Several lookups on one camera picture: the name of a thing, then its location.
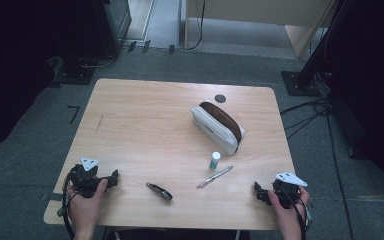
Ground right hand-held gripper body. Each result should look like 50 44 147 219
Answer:
268 171 309 210

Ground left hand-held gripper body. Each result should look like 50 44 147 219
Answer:
68 156 114 199

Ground dark utility knife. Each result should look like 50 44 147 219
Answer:
145 181 174 202

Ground small white green bottle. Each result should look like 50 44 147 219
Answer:
208 151 222 172

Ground white pencil case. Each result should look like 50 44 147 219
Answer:
189 101 247 157

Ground person's right hand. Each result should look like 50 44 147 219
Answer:
267 185 311 232

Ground person's left hand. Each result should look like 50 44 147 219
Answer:
66 178 110 232

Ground black stand base with hook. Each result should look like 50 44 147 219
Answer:
47 55 116 86

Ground dark cabinet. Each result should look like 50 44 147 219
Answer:
92 0 133 58

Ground light wooden furniture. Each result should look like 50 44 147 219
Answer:
183 0 336 60

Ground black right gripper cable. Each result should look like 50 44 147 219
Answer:
273 185 314 240

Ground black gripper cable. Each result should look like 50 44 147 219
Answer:
57 165 80 240
273 185 314 240

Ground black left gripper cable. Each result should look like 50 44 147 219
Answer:
57 165 80 240

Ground black floor cables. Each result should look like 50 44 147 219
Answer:
279 71 334 141

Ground black stand with base plate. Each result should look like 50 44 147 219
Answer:
280 0 351 98

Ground hanging black cable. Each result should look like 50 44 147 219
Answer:
184 0 207 52

